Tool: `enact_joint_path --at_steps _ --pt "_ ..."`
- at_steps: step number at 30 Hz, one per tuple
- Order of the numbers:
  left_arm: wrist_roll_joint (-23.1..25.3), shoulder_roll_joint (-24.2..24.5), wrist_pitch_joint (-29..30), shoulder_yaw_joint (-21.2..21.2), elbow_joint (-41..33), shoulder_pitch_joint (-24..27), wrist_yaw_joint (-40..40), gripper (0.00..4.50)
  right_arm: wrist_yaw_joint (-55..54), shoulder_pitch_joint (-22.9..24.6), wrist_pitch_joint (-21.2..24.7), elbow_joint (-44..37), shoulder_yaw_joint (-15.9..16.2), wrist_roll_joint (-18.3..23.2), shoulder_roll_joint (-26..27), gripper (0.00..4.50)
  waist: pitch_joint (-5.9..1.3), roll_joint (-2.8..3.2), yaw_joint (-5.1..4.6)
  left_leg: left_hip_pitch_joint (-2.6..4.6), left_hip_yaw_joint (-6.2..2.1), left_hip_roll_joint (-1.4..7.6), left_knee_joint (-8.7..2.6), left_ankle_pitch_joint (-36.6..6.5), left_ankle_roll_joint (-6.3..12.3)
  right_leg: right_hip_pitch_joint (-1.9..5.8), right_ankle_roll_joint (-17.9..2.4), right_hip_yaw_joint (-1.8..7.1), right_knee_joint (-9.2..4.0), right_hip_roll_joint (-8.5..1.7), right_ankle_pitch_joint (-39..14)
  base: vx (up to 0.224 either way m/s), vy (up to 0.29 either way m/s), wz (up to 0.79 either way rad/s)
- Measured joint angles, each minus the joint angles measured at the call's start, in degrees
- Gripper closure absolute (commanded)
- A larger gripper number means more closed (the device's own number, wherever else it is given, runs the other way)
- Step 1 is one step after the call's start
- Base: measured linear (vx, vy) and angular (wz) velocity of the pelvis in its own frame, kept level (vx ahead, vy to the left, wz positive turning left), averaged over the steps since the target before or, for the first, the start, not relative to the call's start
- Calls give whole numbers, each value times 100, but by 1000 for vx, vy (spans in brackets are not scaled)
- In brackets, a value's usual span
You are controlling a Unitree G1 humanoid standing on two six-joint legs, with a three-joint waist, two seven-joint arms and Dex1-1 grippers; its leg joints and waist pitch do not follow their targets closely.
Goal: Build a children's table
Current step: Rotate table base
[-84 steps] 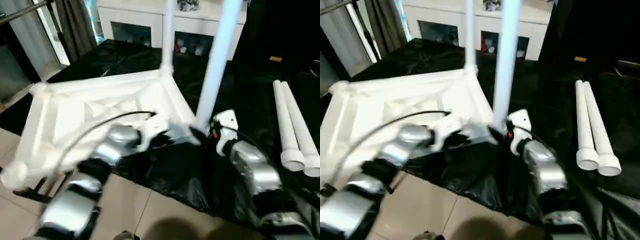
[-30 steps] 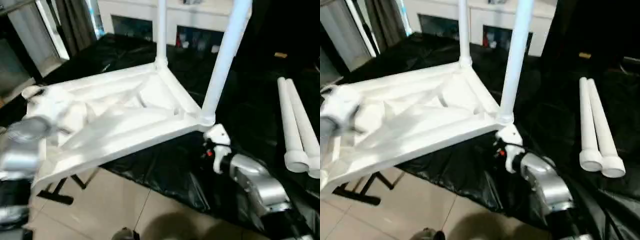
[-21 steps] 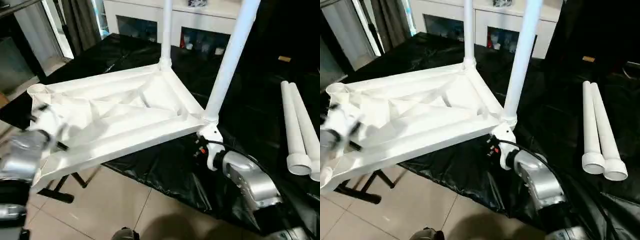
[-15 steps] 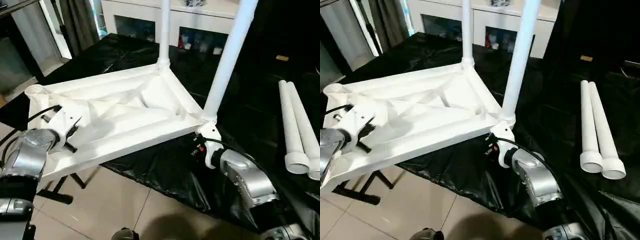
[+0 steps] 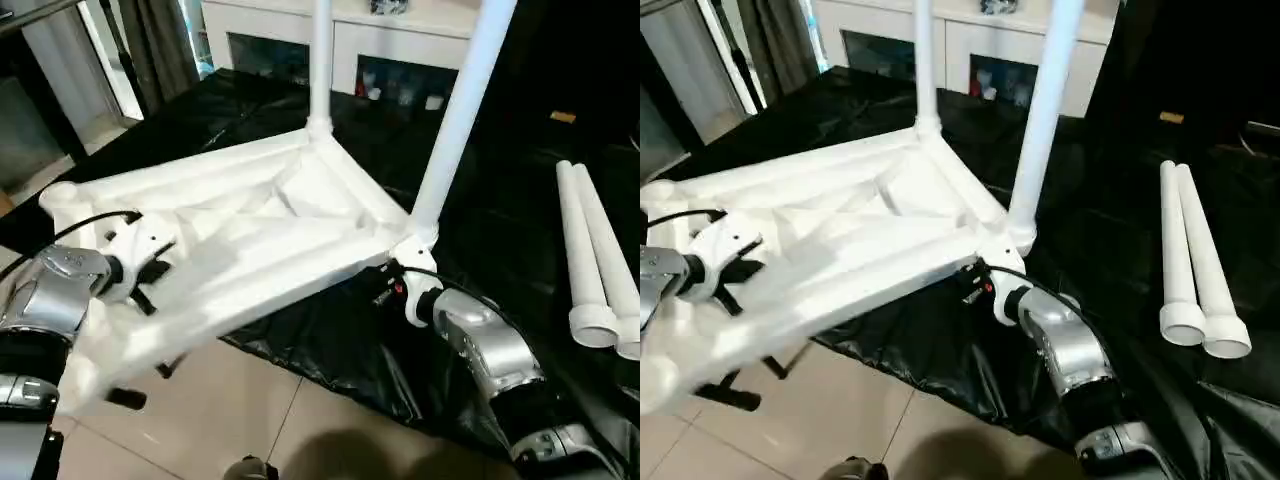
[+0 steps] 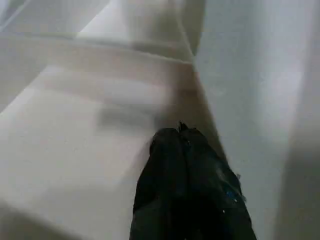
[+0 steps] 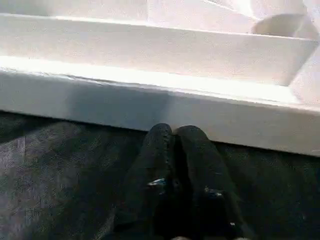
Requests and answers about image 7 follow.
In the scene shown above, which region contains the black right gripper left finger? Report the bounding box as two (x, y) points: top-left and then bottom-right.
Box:
(113, 122), (176, 240)

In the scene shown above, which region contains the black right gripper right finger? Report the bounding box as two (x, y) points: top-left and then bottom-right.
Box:
(171, 124), (251, 240)

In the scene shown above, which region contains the white plastic table top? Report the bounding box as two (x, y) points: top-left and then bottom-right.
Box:
(0, 0), (320, 158)

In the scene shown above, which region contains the black mat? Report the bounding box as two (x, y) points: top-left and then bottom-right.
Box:
(0, 109), (320, 240)

